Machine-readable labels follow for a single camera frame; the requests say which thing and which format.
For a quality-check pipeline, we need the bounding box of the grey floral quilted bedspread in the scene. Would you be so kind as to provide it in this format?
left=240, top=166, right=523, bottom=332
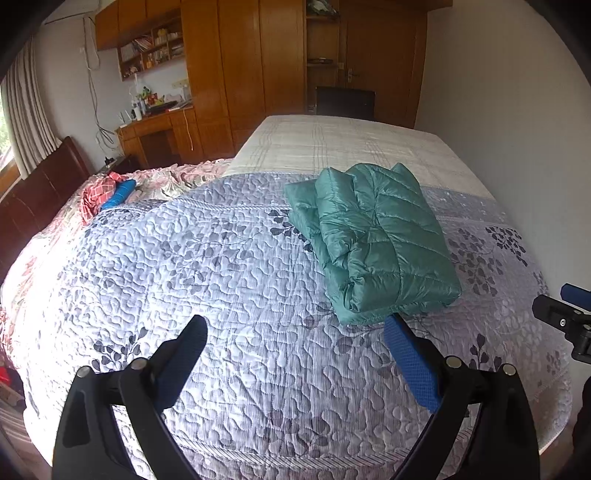
left=9, top=171, right=575, bottom=467

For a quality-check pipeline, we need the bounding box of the window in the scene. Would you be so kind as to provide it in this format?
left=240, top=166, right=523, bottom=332
left=0, top=83, right=21, bottom=185

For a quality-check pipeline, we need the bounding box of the wooden wall shelf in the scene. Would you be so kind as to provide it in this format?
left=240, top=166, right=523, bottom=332
left=117, top=23, right=185, bottom=81

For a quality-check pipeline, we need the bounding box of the black chair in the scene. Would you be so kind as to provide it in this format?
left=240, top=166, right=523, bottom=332
left=315, top=86, right=376, bottom=121

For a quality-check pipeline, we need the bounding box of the white plaid bed sheet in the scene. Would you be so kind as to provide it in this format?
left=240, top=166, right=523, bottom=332
left=222, top=114, right=497, bottom=199

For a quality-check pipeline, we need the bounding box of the blue cloth roll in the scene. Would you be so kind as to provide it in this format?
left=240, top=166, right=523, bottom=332
left=100, top=179, right=137, bottom=210

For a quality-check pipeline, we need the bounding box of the dark bedside table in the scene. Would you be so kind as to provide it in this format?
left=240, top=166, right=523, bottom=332
left=99, top=154, right=139, bottom=175

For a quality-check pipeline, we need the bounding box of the assorted desk clutter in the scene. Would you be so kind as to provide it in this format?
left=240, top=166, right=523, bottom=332
left=117, top=83, right=192, bottom=123

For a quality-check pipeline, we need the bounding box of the white hanging cable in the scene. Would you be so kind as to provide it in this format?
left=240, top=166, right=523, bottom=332
left=83, top=18, right=116, bottom=148

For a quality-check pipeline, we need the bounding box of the wooden door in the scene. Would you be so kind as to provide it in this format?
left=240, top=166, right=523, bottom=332
left=344, top=7, right=428, bottom=130

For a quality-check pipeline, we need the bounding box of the green puffer jacket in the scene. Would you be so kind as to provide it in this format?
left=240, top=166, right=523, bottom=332
left=283, top=162, right=463, bottom=326

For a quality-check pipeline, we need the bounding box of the red checked cloth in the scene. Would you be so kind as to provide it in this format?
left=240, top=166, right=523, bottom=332
left=79, top=172, right=127, bottom=225

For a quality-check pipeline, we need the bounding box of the dark wooden headboard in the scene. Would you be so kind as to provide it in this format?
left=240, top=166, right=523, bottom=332
left=0, top=136, right=92, bottom=282

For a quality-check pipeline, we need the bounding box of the wooden desk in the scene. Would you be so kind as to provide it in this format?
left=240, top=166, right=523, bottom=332
left=115, top=107, right=234, bottom=169

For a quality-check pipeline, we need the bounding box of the tall wooden niche shelf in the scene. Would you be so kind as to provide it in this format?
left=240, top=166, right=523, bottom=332
left=304, top=0, right=347, bottom=116

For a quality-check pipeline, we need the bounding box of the wooden wardrobe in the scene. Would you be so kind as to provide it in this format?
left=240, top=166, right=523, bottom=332
left=95, top=0, right=310, bottom=160

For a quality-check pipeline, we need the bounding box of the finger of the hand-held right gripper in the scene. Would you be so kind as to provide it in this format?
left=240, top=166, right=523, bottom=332
left=532, top=295, right=591, bottom=330
left=560, top=284, right=591, bottom=308

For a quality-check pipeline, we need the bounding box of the grey striped curtain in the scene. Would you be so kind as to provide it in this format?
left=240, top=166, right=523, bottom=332
left=2, top=39, right=61, bottom=176

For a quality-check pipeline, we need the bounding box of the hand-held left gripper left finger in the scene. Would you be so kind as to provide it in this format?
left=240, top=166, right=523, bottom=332
left=52, top=315, right=208, bottom=480

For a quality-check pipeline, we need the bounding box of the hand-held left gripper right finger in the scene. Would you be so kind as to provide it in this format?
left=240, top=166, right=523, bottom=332
left=384, top=314, right=541, bottom=480

